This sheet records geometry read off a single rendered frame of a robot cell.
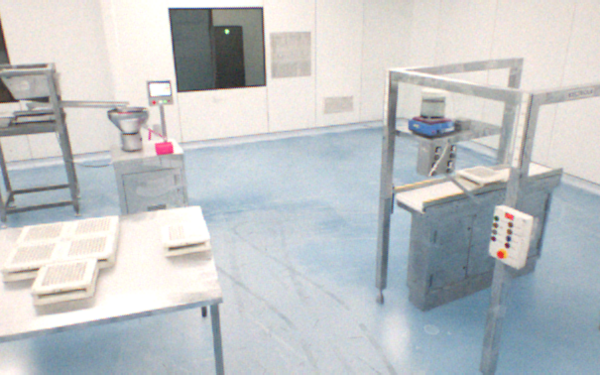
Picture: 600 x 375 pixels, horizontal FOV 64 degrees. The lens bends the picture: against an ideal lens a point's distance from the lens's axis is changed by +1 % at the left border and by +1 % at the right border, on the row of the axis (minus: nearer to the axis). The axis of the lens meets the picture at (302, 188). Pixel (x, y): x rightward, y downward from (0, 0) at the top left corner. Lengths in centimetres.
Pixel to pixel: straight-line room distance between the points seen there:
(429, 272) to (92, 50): 541
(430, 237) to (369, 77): 551
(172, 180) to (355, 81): 452
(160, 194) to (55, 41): 319
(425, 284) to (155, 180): 262
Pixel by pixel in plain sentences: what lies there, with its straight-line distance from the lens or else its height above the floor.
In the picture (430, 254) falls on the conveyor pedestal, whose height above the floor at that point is 47.
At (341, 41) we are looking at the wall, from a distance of 816.
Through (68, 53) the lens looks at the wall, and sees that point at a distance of 726.
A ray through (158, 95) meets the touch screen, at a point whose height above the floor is 124.
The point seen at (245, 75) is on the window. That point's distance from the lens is 760.
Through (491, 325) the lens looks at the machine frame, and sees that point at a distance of 283.
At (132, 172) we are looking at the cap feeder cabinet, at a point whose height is 63.
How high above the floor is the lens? 205
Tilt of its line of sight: 21 degrees down
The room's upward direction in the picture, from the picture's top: 1 degrees counter-clockwise
